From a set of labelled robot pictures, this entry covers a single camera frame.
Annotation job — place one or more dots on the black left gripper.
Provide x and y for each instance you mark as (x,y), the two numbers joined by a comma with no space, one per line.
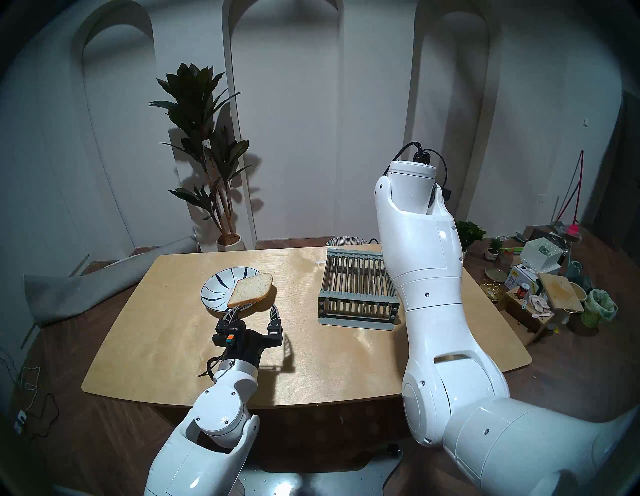
(250,345)

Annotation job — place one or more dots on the blue striped ceramic plate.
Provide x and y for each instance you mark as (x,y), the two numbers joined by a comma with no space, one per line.
(217,290)

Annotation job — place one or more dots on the grey metal dish rack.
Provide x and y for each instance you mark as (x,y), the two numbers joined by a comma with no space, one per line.
(350,275)

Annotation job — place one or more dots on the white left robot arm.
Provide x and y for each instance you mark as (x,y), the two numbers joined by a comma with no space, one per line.
(220,415)

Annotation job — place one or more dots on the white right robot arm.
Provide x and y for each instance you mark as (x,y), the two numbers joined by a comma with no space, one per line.
(430,280)

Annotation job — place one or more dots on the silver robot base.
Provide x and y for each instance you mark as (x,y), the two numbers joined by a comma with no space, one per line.
(320,482)

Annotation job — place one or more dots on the slice of white bread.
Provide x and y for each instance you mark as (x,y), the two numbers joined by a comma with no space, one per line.
(250,291)

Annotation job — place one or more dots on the woven wicker basket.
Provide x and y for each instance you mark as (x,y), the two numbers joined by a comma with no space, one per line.
(347,242)

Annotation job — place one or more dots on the tall potted leafy plant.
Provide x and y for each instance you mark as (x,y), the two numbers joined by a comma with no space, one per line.
(192,110)

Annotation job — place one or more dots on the small bushy potted plant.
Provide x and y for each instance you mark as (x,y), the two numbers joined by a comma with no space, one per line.
(472,234)

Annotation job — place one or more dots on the golden patterned plate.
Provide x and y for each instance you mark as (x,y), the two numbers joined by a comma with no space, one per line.
(491,291)

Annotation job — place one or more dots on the grey ceramic plate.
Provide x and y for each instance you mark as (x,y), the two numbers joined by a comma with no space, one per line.
(496,274)

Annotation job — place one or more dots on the tiny potted plant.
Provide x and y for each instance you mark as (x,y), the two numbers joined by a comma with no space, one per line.
(494,247)

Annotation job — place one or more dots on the white power strip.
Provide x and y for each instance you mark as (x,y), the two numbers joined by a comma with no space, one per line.
(20,422)

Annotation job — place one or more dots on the low wooden stool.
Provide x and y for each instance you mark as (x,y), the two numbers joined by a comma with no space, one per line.
(522,315)

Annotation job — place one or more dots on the white and yellow carton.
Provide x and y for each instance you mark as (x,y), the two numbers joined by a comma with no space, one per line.
(520,277)

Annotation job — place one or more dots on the small red lidded jar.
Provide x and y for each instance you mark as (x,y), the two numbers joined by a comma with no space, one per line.
(523,291)

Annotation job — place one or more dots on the white open box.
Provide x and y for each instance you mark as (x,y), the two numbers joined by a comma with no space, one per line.
(540,255)

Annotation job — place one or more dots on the wooden cutting board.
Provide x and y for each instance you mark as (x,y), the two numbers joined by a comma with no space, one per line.
(561,292)

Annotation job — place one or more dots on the teal ceramic jug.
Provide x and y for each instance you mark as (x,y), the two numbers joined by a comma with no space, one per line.
(575,270)

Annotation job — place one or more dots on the beige round bowl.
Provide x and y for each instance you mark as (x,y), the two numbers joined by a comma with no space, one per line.
(579,291)

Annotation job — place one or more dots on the pink dustpan brush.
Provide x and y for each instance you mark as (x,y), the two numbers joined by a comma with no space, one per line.
(572,231)

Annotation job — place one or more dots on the dark grey door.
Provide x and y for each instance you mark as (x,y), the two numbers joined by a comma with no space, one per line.
(622,175)

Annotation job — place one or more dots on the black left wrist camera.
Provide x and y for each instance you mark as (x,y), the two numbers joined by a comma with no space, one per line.
(231,342)

